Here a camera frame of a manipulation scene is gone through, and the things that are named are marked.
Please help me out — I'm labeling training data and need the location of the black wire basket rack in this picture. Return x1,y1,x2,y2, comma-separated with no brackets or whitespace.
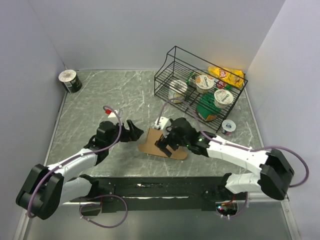
154,46,248,132

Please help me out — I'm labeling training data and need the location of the yogurt cup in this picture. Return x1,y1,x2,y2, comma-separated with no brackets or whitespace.
214,89,234,109
195,74,215,94

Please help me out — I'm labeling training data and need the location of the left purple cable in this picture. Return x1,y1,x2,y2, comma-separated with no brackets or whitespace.
26,104,129,229

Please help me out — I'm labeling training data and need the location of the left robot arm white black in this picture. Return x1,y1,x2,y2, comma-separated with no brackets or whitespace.
16,120,144,220

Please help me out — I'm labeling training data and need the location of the yogurt cup upper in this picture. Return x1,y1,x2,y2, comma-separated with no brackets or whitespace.
195,74,215,94

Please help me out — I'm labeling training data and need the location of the small blue white cup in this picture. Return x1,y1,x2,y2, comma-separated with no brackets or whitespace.
221,119,237,135

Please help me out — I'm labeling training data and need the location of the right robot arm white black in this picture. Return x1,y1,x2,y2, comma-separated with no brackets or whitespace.
154,117,294,201

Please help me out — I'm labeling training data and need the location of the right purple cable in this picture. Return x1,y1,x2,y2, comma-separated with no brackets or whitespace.
157,97,310,220

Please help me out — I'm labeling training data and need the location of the aluminium rail frame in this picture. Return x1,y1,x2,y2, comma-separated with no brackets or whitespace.
14,200,300,240

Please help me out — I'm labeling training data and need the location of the yogurt cup lower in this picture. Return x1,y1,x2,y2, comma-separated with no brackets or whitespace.
214,89,234,109

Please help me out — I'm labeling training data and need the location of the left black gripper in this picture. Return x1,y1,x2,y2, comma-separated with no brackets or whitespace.
106,119,144,148

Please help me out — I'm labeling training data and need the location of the yellow chips bag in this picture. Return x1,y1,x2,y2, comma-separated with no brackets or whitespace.
207,66,244,88

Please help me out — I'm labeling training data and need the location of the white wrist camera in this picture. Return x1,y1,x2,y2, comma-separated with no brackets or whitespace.
153,116,171,131
103,107,123,119

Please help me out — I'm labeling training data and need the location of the red green snack packet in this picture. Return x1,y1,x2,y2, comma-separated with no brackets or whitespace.
187,71,233,91

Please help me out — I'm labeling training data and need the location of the purple cable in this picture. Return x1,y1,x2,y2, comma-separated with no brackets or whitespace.
26,104,129,229
157,97,310,220

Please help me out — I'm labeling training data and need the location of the black chip can white lid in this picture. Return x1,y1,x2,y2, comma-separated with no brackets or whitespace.
58,69,82,93

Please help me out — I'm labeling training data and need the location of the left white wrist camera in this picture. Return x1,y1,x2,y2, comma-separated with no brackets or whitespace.
103,107,123,119

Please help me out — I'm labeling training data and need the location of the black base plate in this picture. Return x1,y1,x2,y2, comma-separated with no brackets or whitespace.
74,176,249,213

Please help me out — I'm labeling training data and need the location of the green snack package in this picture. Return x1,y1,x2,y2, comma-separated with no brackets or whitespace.
196,92,221,122

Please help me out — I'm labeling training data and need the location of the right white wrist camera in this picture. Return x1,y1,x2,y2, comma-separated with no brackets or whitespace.
153,116,171,131

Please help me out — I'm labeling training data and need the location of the wrapped toilet paper roll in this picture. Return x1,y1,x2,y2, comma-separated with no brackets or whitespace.
168,80,188,104

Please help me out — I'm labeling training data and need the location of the brown cardboard box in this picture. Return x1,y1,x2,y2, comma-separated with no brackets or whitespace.
137,127,189,162

